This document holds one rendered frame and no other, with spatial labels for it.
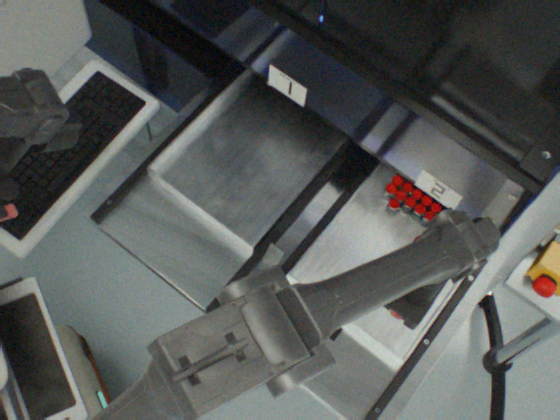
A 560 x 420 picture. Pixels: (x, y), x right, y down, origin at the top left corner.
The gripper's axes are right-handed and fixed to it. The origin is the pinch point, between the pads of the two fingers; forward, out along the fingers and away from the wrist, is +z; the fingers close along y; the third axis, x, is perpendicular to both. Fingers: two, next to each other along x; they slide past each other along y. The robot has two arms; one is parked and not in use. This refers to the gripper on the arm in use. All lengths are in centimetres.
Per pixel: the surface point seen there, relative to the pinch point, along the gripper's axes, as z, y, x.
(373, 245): 15.4, 18.4, 11.0
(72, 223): 105, 19, 97
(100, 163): 26, 3, 67
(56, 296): 109, -1, 84
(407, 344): 17.6, 6.6, -4.9
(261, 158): 15.2, 19.6, 39.0
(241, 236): 18.1, 4.4, 31.7
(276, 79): 0, 26, 43
